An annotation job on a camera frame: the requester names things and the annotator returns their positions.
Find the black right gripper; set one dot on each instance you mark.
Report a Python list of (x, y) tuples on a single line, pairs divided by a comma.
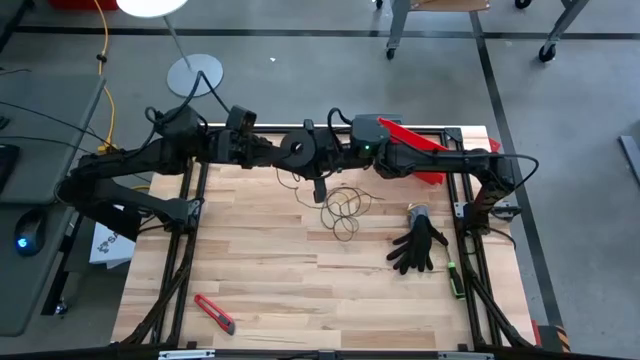
[(332, 162)]

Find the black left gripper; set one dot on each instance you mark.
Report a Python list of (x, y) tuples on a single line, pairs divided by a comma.
[(235, 150)]

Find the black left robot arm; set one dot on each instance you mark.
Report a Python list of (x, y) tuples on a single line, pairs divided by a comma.
[(125, 160)]

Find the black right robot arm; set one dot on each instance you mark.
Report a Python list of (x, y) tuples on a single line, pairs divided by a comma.
[(450, 160)]

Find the red plastic bin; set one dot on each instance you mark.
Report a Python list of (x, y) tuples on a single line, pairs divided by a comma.
[(410, 137)]

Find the round white table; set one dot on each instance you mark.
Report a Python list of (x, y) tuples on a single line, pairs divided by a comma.
[(185, 80)]

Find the black work glove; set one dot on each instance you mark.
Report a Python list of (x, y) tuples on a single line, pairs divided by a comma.
[(420, 245)]

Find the grey wood-topped cart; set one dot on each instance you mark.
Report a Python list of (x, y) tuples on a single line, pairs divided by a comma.
[(400, 20)]

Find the red utility knife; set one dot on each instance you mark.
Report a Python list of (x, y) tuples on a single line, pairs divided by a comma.
[(215, 314)]

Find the white printed box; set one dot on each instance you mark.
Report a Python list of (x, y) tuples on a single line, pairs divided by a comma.
[(107, 247)]

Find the green black screwdriver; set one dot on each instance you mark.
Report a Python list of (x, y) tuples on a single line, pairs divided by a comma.
[(456, 285)]

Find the grey desk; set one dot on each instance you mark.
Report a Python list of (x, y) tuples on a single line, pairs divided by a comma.
[(45, 125)]

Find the red flat object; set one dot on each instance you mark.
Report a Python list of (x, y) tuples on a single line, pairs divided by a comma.
[(80, 4)]

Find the black desk leg with caster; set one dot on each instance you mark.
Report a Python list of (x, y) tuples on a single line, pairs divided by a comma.
[(55, 285)]

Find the black computer mouse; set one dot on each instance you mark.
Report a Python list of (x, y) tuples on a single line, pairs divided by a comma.
[(30, 232)]

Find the grey wheeled cart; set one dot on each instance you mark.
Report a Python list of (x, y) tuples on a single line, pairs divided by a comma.
[(567, 20)]

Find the black orange striped block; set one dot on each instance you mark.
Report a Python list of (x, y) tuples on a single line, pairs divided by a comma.
[(550, 337)]

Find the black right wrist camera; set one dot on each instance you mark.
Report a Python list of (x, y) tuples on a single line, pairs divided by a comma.
[(337, 137)]

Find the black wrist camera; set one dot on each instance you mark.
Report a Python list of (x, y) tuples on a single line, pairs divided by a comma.
[(337, 137), (241, 120)]

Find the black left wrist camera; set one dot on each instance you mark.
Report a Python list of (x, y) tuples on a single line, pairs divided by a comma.
[(241, 120)]

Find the black aluminium table frame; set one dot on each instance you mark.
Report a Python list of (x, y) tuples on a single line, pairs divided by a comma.
[(454, 134)]

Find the silver metal bracket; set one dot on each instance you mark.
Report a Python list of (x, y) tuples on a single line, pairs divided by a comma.
[(465, 356), (185, 355)]

